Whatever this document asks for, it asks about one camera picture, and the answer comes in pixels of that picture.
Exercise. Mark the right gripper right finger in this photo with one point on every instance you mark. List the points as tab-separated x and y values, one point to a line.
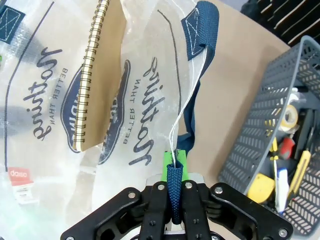
195	212

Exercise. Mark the kraft spiral notebook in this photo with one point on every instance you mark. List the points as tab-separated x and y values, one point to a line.
105	75

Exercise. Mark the person in striped shirt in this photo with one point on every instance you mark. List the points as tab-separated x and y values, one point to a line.
287	17

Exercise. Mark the yellow black screwdriver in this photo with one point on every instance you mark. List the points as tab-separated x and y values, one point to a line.
273	148

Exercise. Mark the yellow tape measure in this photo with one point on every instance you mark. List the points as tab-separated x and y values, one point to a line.
261	187

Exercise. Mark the grey plastic mesh basket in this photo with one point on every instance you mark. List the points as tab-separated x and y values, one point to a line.
262	112

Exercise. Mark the yellow utility knife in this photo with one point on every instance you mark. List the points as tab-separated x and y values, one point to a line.
301	170

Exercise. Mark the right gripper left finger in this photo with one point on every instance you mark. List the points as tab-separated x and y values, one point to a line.
152	212

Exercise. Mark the white tube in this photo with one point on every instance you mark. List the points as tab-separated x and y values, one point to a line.
282	190

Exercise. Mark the beige tape roll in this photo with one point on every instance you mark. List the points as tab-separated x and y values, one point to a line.
290	117

